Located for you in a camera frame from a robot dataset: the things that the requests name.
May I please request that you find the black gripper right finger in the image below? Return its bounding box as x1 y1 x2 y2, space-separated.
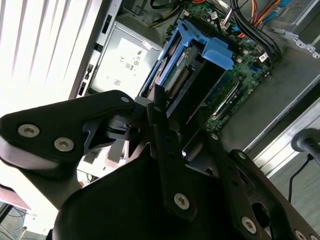
206 131 320 240

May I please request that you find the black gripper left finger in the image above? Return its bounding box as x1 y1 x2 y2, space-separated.
0 83 199 222

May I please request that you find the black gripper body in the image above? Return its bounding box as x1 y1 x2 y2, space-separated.
49 152 242 240

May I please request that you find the hard disk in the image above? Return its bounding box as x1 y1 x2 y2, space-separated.
138 21 235 126

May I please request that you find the blue SATA wire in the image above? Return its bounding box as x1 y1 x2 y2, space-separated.
273 0 288 15

